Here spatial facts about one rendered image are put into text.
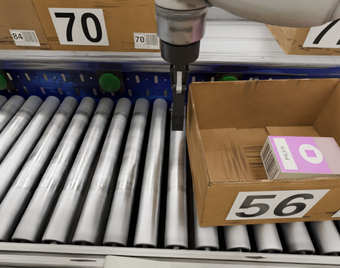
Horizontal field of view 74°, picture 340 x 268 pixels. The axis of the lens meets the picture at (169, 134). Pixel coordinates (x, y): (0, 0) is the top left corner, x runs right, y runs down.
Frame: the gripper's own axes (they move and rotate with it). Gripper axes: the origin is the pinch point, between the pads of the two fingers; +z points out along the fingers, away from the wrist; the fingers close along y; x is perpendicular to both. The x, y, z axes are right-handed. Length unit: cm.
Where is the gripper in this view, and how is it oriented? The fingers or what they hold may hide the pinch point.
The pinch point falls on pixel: (177, 118)
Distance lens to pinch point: 56.6
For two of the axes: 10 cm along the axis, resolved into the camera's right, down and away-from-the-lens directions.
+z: 0.0, 7.0, 7.1
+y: -0.4, 7.1, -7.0
